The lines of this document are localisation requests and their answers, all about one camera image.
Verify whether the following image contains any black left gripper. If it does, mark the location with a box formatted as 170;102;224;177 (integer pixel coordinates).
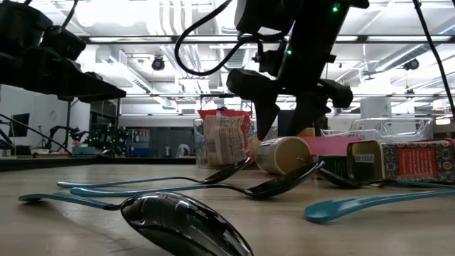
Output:
0;48;128;105

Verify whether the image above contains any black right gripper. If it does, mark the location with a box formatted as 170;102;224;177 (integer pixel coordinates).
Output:
226;38;355;142

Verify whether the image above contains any spice jar gold lid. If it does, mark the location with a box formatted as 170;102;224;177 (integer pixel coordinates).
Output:
253;137;313;176

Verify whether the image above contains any red snack bag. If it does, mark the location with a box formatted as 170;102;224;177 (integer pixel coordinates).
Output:
197;108;254;167

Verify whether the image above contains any green pepper tin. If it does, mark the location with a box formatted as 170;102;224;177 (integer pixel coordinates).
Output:
317;154;352;178

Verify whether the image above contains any black spoon teal handle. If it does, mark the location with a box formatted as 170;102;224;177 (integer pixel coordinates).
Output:
17;191;255;256
55;157;252;189
69;161;325;201
304;191;455;225

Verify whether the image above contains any red patterned tin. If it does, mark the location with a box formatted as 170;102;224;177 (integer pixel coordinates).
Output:
346;138;455;186

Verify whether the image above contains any black shelving unit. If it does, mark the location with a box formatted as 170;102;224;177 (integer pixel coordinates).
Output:
88;99;121;135

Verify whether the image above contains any pink plastic bin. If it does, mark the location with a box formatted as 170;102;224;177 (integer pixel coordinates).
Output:
301;137;365;156

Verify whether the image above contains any black overhead crossbar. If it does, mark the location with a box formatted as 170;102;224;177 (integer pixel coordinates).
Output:
80;34;455;45

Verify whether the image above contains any black ceiling spotlight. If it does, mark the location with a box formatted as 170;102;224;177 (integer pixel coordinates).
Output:
403;58;421;72
151;55;166;72

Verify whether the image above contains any teal storage case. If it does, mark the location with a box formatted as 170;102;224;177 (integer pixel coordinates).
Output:
70;146;97;156

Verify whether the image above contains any black monitor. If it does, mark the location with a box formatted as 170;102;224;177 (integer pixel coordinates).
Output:
9;112;31;138

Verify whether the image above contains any white column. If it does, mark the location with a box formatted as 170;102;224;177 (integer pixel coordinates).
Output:
360;96;393;120

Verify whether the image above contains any clear plastic bin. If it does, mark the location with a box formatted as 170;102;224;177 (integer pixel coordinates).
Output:
321;117;435;144
193;117;270;169

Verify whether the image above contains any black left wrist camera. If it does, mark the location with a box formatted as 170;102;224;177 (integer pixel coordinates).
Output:
41;25;88;62

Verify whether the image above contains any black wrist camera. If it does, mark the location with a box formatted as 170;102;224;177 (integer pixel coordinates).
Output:
233;0;298;36
41;25;88;62

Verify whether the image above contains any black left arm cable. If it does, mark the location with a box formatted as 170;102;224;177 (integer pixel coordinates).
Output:
60;0;80;29

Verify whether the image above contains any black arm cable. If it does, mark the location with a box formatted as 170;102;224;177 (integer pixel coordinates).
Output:
60;0;80;29
173;0;262;78

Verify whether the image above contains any thin black cable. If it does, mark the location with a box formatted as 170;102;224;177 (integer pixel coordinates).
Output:
412;0;455;117
0;112;74;156

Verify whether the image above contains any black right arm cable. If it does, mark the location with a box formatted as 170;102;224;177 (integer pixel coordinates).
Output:
173;0;262;78

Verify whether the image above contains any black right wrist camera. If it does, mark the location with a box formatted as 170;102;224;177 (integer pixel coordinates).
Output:
233;0;298;36

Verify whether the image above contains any silver ventilation duct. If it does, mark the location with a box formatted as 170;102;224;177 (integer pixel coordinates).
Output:
212;0;250;36

